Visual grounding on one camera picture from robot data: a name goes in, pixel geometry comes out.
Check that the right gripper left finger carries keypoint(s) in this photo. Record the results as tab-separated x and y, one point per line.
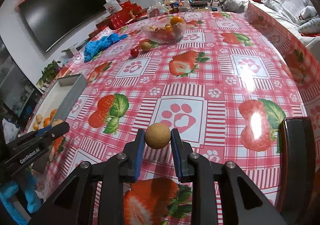
126	166

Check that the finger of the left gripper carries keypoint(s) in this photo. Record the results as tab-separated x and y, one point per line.
53	132

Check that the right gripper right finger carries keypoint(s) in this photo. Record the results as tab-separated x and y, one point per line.
190	165

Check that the tan wrinkled walnut fruit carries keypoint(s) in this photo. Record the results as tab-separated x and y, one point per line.
35	126

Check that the tan dried walnut fruit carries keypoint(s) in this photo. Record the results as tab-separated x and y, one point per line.
39	118

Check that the large orange mandarin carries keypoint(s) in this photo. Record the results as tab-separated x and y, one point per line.
52	113

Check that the brown kiwi fruit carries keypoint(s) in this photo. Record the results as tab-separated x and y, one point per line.
157	136

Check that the blue gloved left hand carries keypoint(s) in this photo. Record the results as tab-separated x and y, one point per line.
21	197

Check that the grey white tray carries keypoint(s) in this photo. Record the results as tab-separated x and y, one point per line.
62	96

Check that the green potted plant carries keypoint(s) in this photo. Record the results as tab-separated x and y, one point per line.
49	73

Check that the pink strawberry tablecloth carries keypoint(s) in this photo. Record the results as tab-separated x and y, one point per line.
226	87

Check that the blue plastic bag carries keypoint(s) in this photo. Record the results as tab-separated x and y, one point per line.
92	48

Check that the red cherry tomato near bowl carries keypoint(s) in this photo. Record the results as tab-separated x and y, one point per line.
134	52

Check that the brown kiwi near bowl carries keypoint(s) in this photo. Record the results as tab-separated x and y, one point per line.
146	46

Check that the black chair back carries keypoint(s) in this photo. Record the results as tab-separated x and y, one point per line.
297	168

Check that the black television screen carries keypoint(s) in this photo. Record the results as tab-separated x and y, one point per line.
50	20

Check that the clear glass fruit bowl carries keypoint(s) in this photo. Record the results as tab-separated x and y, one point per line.
162	32

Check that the orange in bowl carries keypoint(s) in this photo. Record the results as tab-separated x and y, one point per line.
176	19

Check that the red gift boxes stack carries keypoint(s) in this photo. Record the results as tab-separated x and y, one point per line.
130	13

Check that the white paper gift bag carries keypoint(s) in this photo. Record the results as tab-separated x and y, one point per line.
113	6

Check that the grey sofa blanket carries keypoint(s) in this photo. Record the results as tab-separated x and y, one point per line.
302	13

